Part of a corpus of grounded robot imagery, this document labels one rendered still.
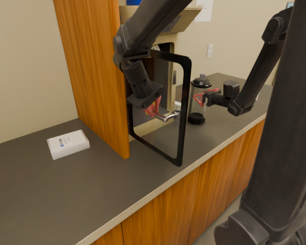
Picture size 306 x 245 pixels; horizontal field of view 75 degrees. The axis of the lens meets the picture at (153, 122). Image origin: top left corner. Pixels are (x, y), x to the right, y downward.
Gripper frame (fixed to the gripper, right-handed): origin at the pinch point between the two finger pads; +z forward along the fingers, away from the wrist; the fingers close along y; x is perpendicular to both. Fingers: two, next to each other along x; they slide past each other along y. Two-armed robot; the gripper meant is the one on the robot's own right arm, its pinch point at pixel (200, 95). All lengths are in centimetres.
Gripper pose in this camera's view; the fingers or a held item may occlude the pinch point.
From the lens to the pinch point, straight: 109.5
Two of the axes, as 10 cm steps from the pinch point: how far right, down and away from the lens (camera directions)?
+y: -7.7, 3.0, -5.7
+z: -6.4, -3.0, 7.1
